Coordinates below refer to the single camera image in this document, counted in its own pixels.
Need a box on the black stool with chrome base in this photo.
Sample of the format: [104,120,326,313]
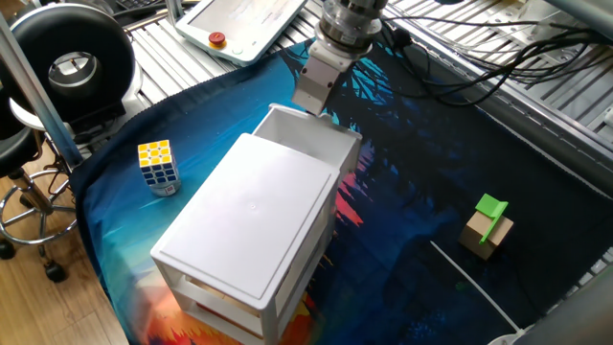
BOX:
[0,85,80,284]

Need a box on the aluminium frame post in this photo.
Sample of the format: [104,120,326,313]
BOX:
[0,12,85,170]

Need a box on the black sensor cable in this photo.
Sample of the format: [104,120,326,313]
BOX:
[380,16,613,109]

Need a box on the white drawer with white knob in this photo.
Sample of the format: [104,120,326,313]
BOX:
[251,103,364,177]

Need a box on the white plastic drawer cabinet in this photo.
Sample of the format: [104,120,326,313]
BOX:
[149,132,342,345]

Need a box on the grey Schunk gripper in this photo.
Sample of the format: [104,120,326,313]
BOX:
[290,50,356,118]

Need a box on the thin white cable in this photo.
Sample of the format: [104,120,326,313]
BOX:
[428,240,524,335]

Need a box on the clear plastic cube stand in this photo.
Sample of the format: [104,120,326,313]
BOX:
[149,177,183,198]

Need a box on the printed night forest mat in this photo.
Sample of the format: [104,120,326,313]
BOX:
[69,37,613,345]

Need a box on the wooden block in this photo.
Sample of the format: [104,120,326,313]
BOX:
[458,209,515,262]

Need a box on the Rubik's cube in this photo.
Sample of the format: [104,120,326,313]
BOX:
[137,139,181,187]

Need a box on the green plastic bracket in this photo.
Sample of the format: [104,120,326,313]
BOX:
[474,193,510,245]

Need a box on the black power plug cable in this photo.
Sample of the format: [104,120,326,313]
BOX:
[388,26,480,105]

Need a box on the black ring-shaped device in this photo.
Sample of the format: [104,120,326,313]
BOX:
[8,2,139,128]

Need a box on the white teach pendant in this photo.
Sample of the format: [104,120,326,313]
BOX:
[173,0,308,68]

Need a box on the grey linear rail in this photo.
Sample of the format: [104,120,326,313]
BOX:
[392,40,613,197]

